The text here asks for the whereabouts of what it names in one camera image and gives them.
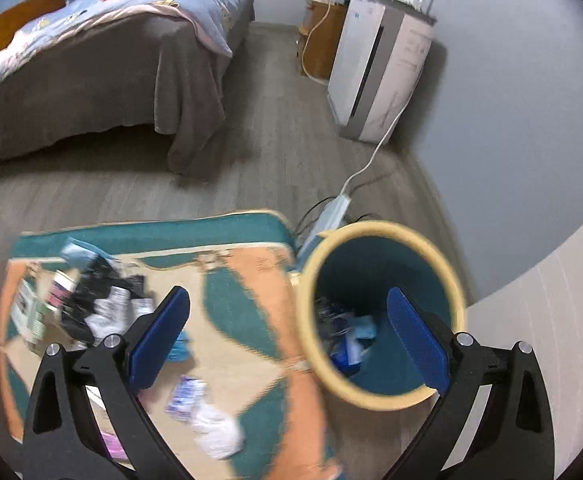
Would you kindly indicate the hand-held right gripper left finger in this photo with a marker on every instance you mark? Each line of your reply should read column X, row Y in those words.
column 159, row 342

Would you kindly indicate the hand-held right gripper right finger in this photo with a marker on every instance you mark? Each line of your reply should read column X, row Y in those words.
column 416, row 342

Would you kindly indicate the teal bin with yellow rim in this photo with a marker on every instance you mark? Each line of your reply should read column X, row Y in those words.
column 371, row 270

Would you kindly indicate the white tissue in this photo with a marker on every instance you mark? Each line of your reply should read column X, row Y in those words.
column 216, row 432

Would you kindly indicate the purple foil-lined wrapper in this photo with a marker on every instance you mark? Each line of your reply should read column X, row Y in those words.
column 111, row 445

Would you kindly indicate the small blue wrapper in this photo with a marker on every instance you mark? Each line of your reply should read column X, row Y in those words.
column 179, row 350

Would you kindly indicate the purple and white packet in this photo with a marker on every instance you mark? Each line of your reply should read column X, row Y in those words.
column 186, row 395

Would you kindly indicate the blue wrappers inside bin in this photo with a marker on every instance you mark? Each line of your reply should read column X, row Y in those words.
column 354, row 340

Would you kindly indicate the pile of wrappers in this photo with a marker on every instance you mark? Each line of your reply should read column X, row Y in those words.
column 91, row 295

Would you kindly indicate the patterned teal and orange rug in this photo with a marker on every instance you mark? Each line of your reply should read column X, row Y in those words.
column 241, row 310

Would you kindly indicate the white power strip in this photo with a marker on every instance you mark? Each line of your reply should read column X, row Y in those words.
column 329, row 220

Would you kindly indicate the bed with grey cover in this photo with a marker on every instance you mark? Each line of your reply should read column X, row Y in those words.
column 96, row 90

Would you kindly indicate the white air purifier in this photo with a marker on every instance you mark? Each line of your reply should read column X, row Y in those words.
column 366, row 60

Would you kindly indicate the wooden cabinet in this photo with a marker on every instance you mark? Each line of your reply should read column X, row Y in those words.
column 321, row 45

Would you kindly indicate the light blue printed blanket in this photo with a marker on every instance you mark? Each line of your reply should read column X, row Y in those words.
column 136, row 2

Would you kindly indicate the wooden headboard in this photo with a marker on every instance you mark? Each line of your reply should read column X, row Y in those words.
column 6, row 25

